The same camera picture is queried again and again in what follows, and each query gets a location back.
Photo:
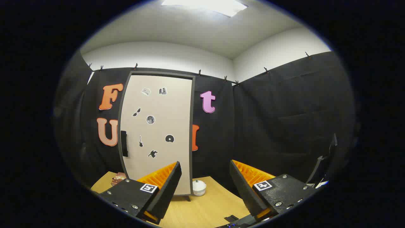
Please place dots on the grey cabinet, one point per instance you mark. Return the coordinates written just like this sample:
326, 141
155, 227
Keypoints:
193, 110

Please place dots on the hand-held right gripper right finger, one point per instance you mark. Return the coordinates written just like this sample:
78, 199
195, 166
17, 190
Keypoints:
245, 190

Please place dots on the small black block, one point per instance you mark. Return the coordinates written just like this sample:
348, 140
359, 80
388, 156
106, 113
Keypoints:
231, 218

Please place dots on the stack of books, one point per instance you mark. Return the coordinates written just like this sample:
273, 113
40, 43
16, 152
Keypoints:
118, 179

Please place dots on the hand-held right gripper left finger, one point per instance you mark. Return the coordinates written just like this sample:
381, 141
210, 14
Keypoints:
167, 193

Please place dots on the white round pot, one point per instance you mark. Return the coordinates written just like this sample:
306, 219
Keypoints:
199, 189

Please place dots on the beige cabinet door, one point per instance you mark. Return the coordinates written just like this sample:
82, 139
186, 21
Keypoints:
164, 107

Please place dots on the black backdrop cloth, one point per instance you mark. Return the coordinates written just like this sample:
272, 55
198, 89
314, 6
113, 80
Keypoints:
284, 120

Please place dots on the rectangular ceiling light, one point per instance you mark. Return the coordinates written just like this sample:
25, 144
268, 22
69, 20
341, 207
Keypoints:
205, 4

